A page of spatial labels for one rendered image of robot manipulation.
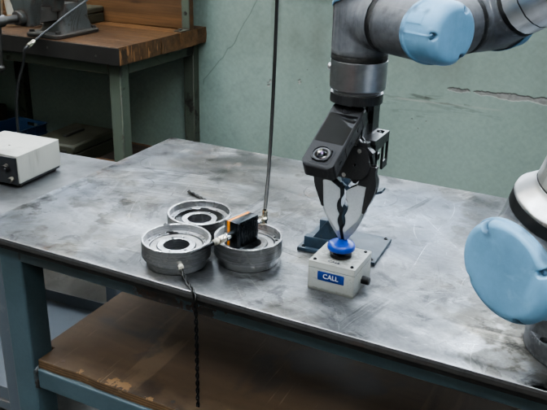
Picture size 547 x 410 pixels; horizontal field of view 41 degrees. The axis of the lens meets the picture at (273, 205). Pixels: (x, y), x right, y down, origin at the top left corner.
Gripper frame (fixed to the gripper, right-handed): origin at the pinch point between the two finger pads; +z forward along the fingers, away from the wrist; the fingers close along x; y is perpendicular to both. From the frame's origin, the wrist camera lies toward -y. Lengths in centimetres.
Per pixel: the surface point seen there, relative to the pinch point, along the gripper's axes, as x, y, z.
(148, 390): 29.8, -7.3, 33.1
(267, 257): 10.6, -2.3, 5.5
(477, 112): 12, 161, 22
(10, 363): 81, 10, 55
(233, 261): 14.8, -5.0, 6.1
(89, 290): 128, 90, 88
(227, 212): 23.3, 8.1, 4.9
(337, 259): -0.2, -1.7, 3.4
